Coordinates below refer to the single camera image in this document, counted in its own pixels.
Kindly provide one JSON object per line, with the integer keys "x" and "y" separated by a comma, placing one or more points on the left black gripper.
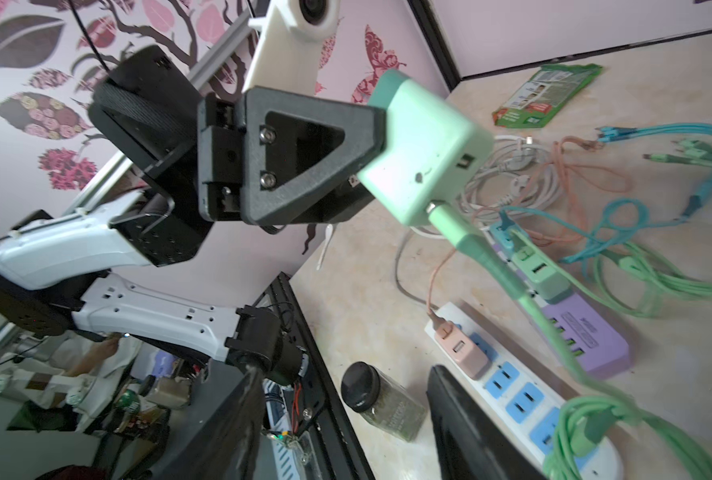
{"x": 270, "y": 159}

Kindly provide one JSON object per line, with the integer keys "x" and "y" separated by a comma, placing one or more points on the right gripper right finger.
{"x": 469, "y": 445}

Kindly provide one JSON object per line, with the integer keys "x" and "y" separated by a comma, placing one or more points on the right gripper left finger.
{"x": 227, "y": 446}

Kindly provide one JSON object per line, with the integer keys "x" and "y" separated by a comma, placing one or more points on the pink charger plug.
{"x": 463, "y": 351}

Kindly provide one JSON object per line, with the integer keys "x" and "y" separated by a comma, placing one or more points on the teal charger plug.
{"x": 503, "y": 232}

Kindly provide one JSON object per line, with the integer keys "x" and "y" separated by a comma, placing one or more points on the light green charger plug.
{"x": 543, "y": 278}
{"x": 431, "y": 150}

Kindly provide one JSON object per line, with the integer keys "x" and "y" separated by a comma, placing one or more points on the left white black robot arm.
{"x": 59, "y": 274}

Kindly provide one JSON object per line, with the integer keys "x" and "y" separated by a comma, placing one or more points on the white blue power strip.
{"x": 512, "y": 386}

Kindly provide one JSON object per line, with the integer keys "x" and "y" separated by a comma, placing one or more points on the black lid glass jar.
{"x": 381, "y": 401}

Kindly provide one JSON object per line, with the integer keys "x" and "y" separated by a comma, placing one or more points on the purple power strip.
{"x": 598, "y": 347}

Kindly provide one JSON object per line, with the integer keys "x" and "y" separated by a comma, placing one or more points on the green snack packet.
{"x": 536, "y": 102}

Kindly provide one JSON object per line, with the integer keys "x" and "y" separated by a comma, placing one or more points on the white slotted cable duct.
{"x": 285, "y": 459}

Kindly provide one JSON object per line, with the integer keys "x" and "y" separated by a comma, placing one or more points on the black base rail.
{"x": 308, "y": 414}

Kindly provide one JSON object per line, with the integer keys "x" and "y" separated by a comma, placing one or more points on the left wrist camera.
{"x": 291, "y": 37}

